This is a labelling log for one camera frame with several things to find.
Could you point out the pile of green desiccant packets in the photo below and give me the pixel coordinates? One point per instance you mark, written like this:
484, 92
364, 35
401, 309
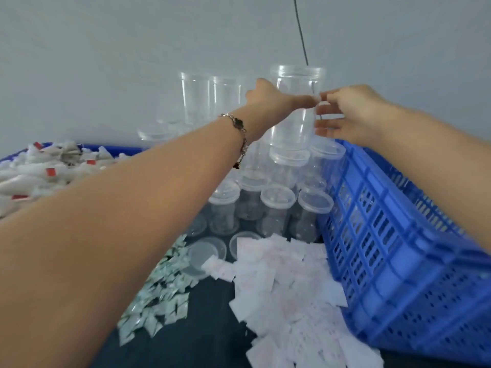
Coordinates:
161, 291

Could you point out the person's right forearm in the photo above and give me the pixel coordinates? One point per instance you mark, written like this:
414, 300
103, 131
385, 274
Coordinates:
445, 164

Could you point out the blue plastic tray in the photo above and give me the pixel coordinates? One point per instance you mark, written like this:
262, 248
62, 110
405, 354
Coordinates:
115, 149

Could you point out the blue slatted crate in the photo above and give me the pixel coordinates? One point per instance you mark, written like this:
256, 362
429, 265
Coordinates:
406, 272

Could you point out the group of lidded jars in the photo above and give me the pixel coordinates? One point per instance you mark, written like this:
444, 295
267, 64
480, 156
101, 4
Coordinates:
253, 195

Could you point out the pile of tea bags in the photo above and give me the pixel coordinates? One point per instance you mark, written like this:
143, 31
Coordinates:
46, 176

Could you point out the clear jar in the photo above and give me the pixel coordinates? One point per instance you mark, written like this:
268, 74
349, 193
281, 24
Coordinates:
295, 80

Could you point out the person's right hand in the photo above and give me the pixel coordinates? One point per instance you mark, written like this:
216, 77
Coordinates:
357, 115

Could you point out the person's left hand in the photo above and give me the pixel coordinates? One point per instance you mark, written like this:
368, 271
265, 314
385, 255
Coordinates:
268, 107

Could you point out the pile of white label papers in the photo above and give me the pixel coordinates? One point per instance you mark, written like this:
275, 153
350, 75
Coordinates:
291, 302

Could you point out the person's left forearm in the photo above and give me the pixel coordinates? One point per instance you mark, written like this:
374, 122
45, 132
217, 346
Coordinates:
115, 249

